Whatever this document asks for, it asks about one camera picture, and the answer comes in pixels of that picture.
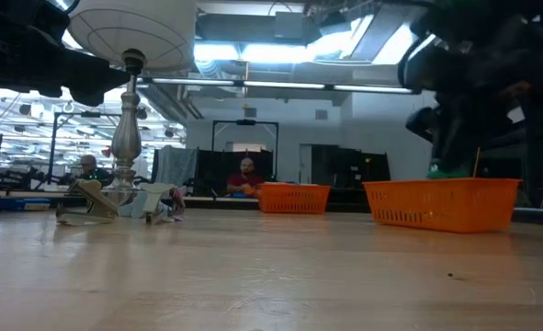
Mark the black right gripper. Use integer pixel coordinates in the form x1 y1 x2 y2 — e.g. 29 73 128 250
413 27 543 171

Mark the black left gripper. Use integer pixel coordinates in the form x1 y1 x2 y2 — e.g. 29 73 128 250
0 0 132 107

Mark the orange plastic basket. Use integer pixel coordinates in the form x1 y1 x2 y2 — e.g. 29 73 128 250
258 182 332 215
362 177 523 234

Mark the purple staple remover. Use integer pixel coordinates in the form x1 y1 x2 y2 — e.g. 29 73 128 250
168 185 187 223

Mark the silver lamp with white shade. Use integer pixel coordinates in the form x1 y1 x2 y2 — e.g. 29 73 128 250
67 0 198 207

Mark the person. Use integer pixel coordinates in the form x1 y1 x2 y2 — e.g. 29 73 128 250
75 154 115 184
227 157 266 198

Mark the black cabinet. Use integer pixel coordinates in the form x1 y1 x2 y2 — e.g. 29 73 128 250
311 143 391 203

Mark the grey cloth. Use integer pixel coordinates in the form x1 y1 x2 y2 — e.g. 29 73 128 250
153 145 198 188

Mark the blue box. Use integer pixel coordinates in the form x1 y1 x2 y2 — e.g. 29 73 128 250
0 197 51 212

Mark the black partition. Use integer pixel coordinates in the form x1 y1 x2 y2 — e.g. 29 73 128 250
195 147 275 199

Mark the long hanging light bar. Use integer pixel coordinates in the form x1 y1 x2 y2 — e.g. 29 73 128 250
135 75 422 97

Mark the yellow power cable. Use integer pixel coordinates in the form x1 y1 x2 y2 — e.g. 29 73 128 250
471 146 482 179

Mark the black camera rig frame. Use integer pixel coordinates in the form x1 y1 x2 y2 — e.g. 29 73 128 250
210 119 280 185
46 109 116 186

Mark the black aluminium table frame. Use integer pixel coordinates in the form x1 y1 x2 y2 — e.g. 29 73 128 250
0 191 543 226

